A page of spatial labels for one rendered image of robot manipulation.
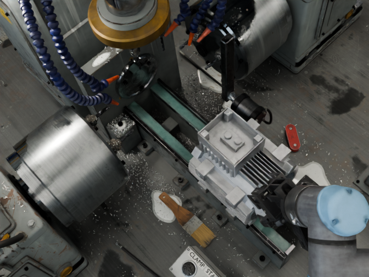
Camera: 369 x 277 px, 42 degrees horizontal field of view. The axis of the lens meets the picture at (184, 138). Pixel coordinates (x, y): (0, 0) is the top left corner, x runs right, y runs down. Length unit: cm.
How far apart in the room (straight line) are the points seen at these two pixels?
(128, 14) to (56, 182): 40
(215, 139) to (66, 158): 35
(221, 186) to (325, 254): 41
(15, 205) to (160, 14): 52
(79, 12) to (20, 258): 61
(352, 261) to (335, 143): 74
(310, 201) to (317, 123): 74
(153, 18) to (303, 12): 50
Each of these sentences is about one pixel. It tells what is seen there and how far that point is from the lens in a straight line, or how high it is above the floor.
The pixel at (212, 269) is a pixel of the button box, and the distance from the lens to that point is 107.
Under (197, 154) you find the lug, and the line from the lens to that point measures 115.
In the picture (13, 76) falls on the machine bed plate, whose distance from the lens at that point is 177.
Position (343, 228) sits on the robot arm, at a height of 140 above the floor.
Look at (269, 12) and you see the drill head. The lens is 132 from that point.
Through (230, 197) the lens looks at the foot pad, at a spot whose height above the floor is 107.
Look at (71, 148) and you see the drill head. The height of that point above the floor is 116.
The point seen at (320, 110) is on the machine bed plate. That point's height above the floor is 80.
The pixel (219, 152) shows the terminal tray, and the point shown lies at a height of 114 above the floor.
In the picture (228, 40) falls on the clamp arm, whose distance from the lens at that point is 111.
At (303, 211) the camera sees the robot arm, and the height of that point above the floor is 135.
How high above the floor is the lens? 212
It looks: 63 degrees down
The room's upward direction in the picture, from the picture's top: 11 degrees counter-clockwise
